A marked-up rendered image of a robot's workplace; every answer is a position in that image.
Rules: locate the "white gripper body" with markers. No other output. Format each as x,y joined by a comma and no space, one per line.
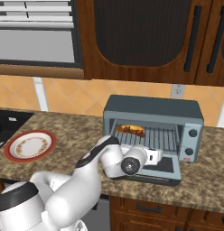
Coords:
157,156

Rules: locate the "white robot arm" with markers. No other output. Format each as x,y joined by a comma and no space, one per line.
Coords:
71,189

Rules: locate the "toaster oven door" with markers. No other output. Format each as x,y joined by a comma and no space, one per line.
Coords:
165,168

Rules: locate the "metal toaster oven rack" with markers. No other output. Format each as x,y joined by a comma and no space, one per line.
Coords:
160,136

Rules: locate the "dark toaster oven temperature knob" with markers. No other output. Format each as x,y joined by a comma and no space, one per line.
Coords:
189,151

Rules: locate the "kebab skewer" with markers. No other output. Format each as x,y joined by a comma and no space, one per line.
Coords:
135,131

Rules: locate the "dark toaster oven timer knob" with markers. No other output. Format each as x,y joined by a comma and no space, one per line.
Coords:
193,132

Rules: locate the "baguette bread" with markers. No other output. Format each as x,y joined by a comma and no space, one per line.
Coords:
124,128

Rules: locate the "blue-grey toaster oven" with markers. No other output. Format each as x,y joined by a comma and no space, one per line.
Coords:
153,109

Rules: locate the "wooden cupboard door, dark panel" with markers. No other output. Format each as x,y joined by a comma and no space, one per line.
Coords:
220,72
141,33

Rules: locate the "wooden drawer front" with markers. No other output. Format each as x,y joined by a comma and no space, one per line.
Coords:
207,221
128,210

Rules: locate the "grey dishwasher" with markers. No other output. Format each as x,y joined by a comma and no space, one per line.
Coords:
98,215

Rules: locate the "red-rimmed white plate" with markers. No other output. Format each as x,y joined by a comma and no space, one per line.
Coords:
30,145

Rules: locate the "black sink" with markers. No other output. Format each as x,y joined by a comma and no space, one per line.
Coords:
8,124

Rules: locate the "white window blinds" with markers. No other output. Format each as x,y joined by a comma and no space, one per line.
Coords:
32,13

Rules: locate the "white wall outlet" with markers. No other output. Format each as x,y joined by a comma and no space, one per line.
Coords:
178,90

